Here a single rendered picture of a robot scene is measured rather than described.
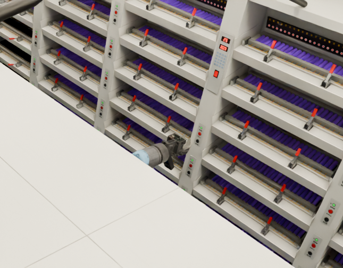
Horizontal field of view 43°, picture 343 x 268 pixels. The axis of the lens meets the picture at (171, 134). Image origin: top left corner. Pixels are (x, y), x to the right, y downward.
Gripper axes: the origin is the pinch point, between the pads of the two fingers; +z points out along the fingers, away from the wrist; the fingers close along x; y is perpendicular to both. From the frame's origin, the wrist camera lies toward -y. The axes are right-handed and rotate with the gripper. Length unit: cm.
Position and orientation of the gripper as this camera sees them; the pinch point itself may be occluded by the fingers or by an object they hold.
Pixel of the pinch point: (188, 144)
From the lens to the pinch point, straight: 209.2
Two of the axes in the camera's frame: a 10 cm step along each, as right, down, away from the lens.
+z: 6.5, -2.4, 7.2
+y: 2.1, -8.6, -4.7
